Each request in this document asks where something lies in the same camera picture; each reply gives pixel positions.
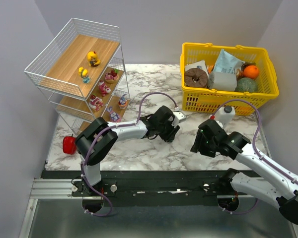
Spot purple figure orange donut toy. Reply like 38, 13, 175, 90
118, 94, 128, 109

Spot purple bunny donut toy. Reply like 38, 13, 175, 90
106, 106, 121, 122

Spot yellow plastic basket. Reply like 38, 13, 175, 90
180, 42, 280, 116

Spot pink strawberry figure toy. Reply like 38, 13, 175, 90
98, 80, 111, 97

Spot pink strawberry donut toy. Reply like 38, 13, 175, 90
105, 69, 119, 84

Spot red strawberry cake toy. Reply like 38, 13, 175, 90
88, 94, 104, 112

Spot yellow minion toy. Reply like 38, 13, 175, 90
78, 67, 90, 84

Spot yellow duck toy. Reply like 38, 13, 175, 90
87, 51, 100, 67

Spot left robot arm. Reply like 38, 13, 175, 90
75, 106, 186, 186

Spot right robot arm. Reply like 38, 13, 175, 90
191, 119, 298, 225

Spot white bottle grey cap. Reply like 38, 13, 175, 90
215, 106, 235, 128

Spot white paper roll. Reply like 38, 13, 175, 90
207, 71, 237, 91

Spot brown chocolate donut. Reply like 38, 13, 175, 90
184, 68, 208, 88

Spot green melon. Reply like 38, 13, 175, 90
235, 77, 258, 93

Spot white tissue packet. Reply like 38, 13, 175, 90
184, 60, 208, 73

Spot light blue snack bag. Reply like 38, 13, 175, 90
213, 49, 245, 75

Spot orange fruit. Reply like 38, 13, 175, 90
243, 65, 260, 80

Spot red bell pepper toy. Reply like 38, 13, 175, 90
62, 135, 76, 155

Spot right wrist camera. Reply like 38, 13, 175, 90
209, 115, 224, 129

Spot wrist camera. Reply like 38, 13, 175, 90
173, 106, 187, 124
209, 115, 224, 129

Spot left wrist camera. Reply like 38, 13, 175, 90
173, 106, 187, 124

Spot black mounting rail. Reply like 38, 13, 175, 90
42, 170, 274, 208

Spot white wire wooden shelf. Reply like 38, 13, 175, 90
24, 18, 130, 134

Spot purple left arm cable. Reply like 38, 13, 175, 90
80, 92, 179, 217

